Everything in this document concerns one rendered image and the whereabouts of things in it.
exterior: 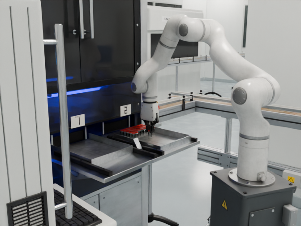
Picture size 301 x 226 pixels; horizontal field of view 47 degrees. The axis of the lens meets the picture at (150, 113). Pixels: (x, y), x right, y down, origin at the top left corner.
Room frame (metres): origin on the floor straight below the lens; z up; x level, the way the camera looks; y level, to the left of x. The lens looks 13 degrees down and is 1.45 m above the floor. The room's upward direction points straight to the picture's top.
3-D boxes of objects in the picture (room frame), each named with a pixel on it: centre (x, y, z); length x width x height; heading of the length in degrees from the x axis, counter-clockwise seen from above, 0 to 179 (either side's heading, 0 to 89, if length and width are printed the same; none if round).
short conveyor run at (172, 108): (2.48, -0.08, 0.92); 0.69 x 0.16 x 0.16; 139
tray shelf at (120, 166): (1.73, 0.14, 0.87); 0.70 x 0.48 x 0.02; 139
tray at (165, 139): (1.83, -0.01, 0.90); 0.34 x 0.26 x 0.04; 48
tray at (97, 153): (1.65, 0.30, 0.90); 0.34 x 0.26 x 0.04; 49
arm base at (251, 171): (1.37, -0.42, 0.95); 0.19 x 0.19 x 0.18
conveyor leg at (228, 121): (2.58, -0.60, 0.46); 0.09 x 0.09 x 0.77; 49
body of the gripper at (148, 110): (1.86, 0.00, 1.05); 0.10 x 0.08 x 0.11; 49
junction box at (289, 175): (2.19, -0.95, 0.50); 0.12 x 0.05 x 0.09; 49
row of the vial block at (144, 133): (1.89, 0.06, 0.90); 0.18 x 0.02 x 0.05; 138
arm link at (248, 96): (1.35, -0.40, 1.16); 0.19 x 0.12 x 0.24; 131
